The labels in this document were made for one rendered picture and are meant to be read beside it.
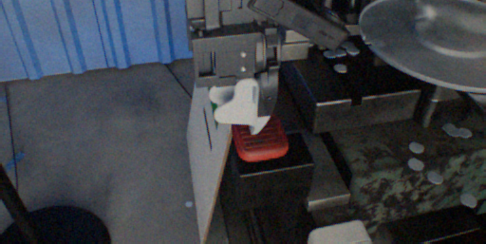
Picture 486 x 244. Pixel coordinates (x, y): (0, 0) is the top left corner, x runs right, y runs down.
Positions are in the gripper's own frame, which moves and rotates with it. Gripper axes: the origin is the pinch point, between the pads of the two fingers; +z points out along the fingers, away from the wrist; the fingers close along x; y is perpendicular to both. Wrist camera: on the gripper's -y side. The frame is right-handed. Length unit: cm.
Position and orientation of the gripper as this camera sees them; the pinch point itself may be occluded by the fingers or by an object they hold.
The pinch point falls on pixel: (259, 122)
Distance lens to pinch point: 47.1
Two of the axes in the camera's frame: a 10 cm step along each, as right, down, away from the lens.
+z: 0.0, 7.7, 6.3
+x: 2.1, 6.2, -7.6
